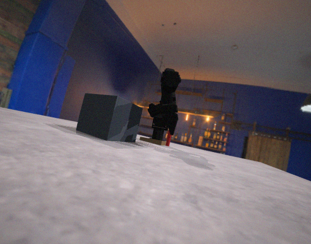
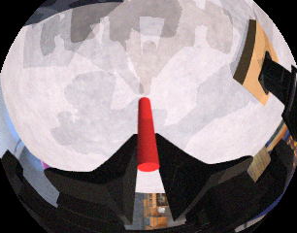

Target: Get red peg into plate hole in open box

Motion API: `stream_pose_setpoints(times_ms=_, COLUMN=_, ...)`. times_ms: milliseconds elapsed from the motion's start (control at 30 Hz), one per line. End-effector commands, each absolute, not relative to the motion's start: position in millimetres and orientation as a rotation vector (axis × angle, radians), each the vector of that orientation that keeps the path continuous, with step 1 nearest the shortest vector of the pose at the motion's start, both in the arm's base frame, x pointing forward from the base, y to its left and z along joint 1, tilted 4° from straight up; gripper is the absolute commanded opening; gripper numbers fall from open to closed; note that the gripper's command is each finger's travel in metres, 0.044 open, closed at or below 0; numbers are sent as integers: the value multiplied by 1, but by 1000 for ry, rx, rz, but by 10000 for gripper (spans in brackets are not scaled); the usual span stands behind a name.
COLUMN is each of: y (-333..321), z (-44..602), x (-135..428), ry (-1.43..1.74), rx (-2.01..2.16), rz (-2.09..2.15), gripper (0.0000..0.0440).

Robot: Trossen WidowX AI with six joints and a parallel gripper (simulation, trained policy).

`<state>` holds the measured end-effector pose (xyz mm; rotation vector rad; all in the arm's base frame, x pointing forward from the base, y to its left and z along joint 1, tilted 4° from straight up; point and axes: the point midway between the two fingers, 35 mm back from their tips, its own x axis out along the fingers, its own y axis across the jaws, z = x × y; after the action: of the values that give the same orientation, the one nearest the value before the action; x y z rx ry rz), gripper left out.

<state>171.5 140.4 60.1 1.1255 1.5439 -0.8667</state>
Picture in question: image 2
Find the red peg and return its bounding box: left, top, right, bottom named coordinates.
left=137, top=97, right=159, bottom=172

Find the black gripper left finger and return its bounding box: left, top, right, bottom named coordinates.
left=44, top=133, right=138, bottom=225

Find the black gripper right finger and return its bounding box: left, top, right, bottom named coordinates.
left=155, top=133, right=253, bottom=221

